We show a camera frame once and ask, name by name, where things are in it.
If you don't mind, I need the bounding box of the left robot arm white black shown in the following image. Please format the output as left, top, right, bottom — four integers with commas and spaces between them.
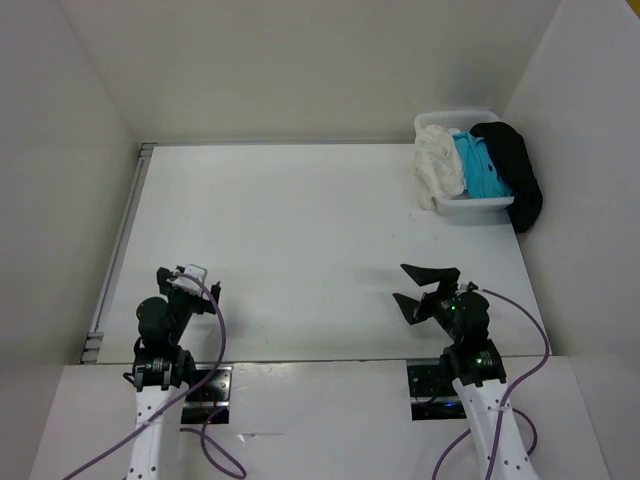
127, 264, 220, 479

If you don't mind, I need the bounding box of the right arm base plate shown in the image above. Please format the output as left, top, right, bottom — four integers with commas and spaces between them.
406, 359, 466, 421

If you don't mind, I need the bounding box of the white plastic basket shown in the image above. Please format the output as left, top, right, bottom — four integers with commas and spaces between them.
414, 110, 513, 215

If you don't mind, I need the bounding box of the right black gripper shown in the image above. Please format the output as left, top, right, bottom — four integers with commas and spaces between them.
392, 263, 463, 341

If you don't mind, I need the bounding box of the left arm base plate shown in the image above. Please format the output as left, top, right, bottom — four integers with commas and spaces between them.
181, 365, 233, 426

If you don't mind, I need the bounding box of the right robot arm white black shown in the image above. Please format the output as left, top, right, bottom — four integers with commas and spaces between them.
393, 264, 539, 479

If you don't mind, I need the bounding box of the black t shirt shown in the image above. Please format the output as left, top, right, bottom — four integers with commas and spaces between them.
471, 121, 543, 233

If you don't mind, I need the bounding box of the white t shirt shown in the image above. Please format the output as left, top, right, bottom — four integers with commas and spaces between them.
412, 125, 466, 210

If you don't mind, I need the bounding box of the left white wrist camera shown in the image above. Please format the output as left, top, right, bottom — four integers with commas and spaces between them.
168, 264, 208, 296

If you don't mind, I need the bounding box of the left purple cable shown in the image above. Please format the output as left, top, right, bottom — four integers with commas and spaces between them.
61, 273, 248, 480

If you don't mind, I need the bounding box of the cyan t shirt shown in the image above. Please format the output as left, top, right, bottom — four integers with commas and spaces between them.
453, 132, 511, 199

